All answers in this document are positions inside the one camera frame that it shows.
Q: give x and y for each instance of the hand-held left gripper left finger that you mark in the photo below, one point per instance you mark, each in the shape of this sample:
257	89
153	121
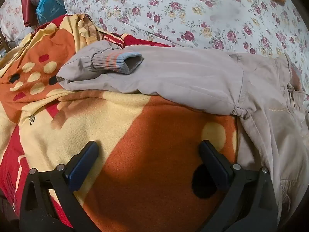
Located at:
82	166

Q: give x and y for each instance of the orange yellow red printed blanket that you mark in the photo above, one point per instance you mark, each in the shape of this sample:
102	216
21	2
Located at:
144	149

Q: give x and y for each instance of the floral pillow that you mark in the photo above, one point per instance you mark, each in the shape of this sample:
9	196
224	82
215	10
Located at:
12	14

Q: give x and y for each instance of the beige jacket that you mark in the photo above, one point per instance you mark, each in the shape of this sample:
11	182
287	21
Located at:
181	77

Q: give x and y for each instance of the dark red bag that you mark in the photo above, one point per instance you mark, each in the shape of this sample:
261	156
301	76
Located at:
27	2

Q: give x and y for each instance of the floral bed sheet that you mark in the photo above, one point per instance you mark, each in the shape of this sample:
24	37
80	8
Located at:
193	12

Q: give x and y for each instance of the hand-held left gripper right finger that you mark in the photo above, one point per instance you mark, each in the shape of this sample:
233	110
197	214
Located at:
214	166

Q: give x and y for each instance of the blue plastic bag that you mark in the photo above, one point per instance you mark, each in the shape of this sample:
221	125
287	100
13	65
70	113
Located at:
49	7

